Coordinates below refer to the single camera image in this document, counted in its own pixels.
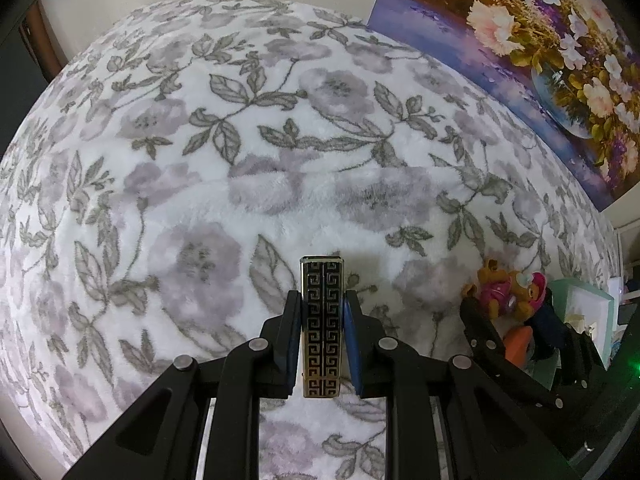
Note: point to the white shelf unit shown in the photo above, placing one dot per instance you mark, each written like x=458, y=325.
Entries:
x=627, y=260

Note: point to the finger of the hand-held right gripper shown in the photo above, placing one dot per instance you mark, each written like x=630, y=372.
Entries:
x=550, y=330
x=482, y=332

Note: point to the floral printed blanket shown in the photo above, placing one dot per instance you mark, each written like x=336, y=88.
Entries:
x=200, y=185

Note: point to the orange foam puzzle piece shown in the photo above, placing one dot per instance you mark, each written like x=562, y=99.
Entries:
x=517, y=345

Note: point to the teal white box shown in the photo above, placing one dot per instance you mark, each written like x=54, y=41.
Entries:
x=585, y=295

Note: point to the gold black patterned lighter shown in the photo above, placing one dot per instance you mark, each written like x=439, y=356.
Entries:
x=322, y=325

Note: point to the flower painting wall poster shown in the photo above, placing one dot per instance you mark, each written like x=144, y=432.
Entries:
x=500, y=35

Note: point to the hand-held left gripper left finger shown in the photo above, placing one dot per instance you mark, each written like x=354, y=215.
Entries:
x=292, y=347

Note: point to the brown toy dog figure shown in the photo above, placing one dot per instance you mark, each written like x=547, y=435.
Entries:
x=500, y=292

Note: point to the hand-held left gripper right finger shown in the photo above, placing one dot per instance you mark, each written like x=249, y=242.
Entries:
x=352, y=347

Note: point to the dark wooden frame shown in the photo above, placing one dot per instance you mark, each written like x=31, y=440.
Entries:
x=42, y=45

